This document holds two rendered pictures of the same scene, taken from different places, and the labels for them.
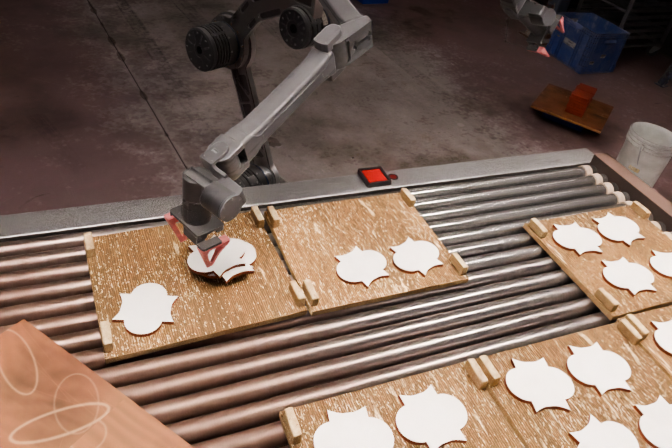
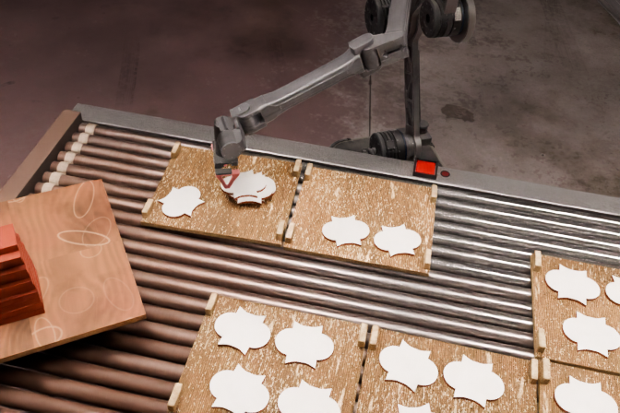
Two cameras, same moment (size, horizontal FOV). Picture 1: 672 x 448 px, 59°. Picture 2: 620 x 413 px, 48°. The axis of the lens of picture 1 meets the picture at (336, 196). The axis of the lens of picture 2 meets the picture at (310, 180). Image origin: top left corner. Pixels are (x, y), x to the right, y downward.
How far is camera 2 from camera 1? 0.97 m
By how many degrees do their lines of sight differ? 29
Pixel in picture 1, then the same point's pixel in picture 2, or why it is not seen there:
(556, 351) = (449, 354)
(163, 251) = not seen: hidden behind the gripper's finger
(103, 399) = (109, 236)
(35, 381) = (85, 213)
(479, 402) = (350, 353)
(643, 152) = not seen: outside the picture
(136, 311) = (173, 201)
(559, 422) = (399, 395)
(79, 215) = (187, 129)
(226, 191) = (231, 138)
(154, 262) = (208, 175)
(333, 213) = (360, 185)
